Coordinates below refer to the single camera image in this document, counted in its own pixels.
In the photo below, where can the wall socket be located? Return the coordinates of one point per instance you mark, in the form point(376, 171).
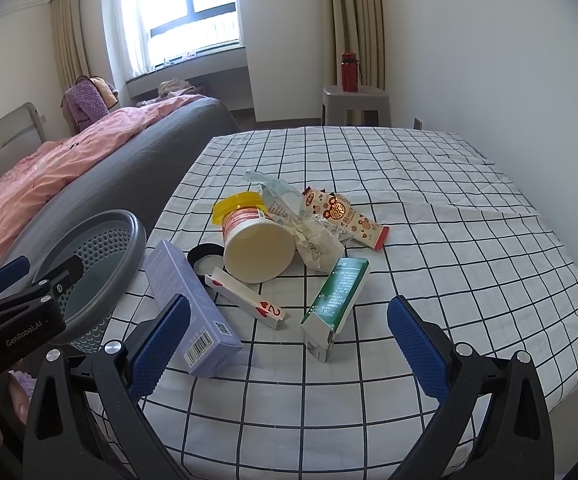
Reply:
point(418, 123)

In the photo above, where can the person's left hand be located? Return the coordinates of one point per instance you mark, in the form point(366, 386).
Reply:
point(17, 404)

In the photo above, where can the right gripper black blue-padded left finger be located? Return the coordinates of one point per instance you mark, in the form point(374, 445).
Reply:
point(85, 421)

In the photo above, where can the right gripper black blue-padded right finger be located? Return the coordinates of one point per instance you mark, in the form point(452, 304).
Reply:
point(515, 439)

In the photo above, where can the yellow plastic lid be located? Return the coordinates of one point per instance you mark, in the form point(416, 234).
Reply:
point(241, 200)

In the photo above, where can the pink duvet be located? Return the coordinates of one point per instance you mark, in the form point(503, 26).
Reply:
point(36, 179)

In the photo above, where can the grey perforated trash basket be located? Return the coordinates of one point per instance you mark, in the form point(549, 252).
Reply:
point(111, 246)

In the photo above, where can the beige right curtain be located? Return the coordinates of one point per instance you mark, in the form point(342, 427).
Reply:
point(355, 26)

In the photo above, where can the beige curtain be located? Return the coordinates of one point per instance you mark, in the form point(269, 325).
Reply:
point(355, 26)
point(68, 41)

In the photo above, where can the red water bottle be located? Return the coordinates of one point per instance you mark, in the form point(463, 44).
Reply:
point(349, 72)

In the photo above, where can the white black checked bedsheet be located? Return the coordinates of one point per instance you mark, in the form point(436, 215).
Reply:
point(466, 249)

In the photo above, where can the red patterned snack wrapper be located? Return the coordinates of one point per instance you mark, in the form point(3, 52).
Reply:
point(338, 212)

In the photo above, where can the green white medicine box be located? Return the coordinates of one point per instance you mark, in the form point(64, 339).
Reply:
point(324, 320)

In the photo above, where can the grey plastic stool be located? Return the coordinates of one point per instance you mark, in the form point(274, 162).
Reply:
point(372, 102)

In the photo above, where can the clothes on window sill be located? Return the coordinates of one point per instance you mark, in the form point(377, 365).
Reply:
point(174, 87)

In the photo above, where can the light blue wipes packet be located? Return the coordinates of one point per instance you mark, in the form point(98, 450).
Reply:
point(280, 198)

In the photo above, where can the red white paper cup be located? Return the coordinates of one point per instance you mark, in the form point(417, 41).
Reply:
point(256, 248)

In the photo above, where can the white paper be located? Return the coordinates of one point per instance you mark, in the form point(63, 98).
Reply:
point(318, 248)

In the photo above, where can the beige left curtain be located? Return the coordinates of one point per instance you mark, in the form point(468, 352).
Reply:
point(68, 41)

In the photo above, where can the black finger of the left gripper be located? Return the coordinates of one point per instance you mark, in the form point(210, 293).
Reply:
point(64, 275)

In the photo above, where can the grey headboard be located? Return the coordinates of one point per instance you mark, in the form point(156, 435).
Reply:
point(21, 134)

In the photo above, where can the purple cardboard box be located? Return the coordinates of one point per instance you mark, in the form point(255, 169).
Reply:
point(208, 341)

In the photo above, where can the window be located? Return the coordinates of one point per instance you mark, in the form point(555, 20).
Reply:
point(159, 33)

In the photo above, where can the playing card box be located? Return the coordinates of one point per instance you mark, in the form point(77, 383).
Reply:
point(245, 298)

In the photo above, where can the purple backpack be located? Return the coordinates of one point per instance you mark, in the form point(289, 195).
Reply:
point(86, 102)

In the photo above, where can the grey bed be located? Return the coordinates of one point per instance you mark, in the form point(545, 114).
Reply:
point(140, 177)

